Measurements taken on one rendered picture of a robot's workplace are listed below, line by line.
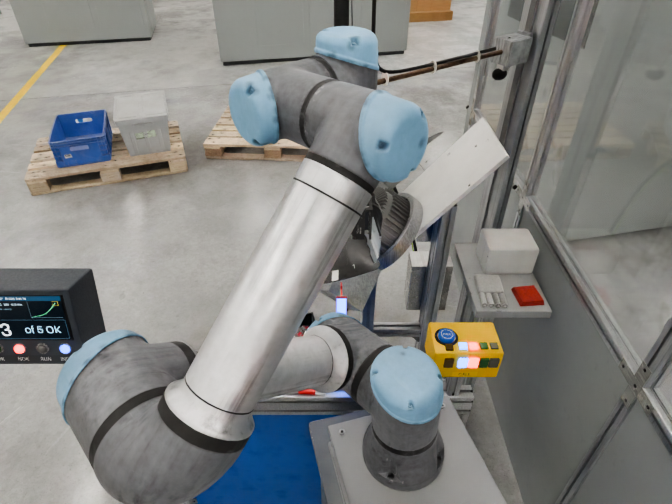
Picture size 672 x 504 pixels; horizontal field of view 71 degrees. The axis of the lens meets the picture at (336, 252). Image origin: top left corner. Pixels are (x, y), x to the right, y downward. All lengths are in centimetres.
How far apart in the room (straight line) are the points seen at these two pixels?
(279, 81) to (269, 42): 636
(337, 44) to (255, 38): 629
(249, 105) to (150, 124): 367
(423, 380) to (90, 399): 47
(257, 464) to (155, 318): 142
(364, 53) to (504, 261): 120
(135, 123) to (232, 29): 299
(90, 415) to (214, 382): 16
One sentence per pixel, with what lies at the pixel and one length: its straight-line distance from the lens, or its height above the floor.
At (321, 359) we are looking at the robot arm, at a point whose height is 132.
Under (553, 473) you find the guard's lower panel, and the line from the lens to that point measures 186.
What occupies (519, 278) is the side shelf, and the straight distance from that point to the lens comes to 173.
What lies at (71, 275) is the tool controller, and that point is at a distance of 119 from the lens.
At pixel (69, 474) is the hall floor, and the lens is 242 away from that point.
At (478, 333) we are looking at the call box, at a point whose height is 107.
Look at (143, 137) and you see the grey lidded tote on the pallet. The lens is 423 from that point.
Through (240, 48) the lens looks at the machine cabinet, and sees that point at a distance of 688.
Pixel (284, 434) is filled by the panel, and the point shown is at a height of 66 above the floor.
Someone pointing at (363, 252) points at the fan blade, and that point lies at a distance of 120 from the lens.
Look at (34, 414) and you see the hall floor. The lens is 268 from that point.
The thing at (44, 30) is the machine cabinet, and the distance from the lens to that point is 877.
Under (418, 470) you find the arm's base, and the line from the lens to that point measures 90.
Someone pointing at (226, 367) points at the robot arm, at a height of 157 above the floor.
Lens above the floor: 192
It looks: 38 degrees down
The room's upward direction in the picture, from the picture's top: straight up
